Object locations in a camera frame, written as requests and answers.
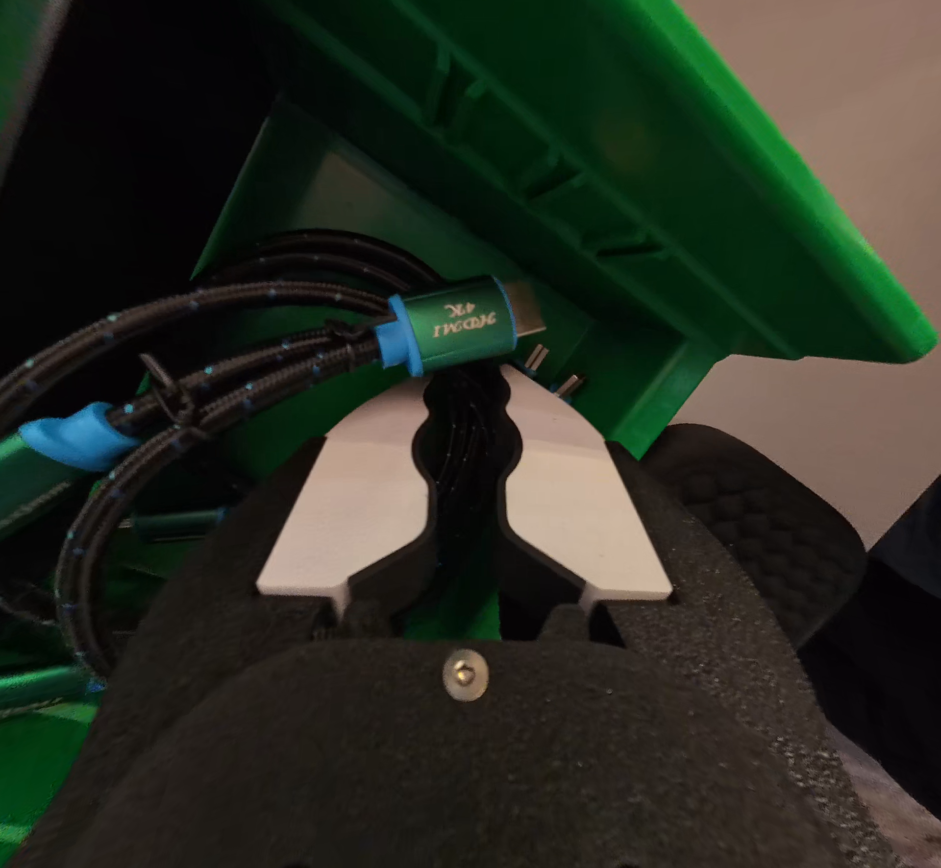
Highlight braided hdmi cable green plugs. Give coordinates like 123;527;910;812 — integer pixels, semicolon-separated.
0;354;222;627
0;229;548;678

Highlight green plastic bin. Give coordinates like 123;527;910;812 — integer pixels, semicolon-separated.
0;0;939;840

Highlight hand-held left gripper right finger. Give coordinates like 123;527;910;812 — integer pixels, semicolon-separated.
493;364;674;604

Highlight black flat panel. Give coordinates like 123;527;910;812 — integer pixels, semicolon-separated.
0;0;295;369

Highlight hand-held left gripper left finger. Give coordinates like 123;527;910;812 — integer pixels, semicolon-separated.
256;395;439;602

